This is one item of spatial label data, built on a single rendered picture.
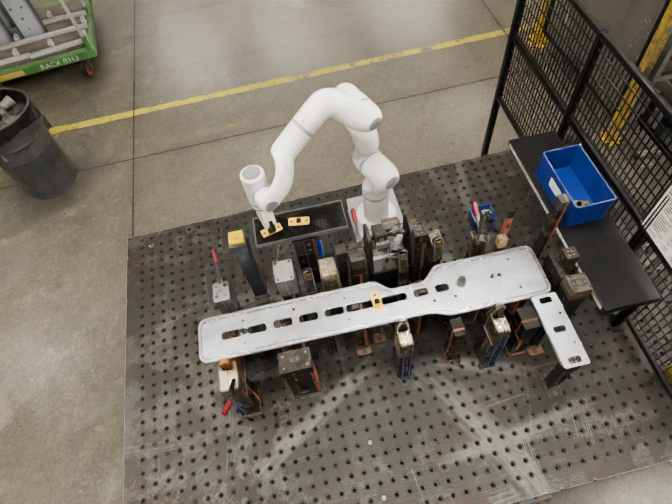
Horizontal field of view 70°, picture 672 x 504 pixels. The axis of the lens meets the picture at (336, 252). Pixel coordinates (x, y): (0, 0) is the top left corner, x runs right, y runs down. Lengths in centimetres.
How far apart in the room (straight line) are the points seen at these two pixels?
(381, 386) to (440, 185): 111
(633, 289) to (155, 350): 198
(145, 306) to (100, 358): 92
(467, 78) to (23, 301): 373
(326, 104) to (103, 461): 230
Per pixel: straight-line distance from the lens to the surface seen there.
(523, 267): 205
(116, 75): 516
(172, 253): 260
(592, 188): 227
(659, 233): 205
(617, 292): 207
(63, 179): 422
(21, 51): 544
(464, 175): 269
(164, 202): 381
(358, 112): 168
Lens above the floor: 271
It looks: 57 degrees down
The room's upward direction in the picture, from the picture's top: 9 degrees counter-clockwise
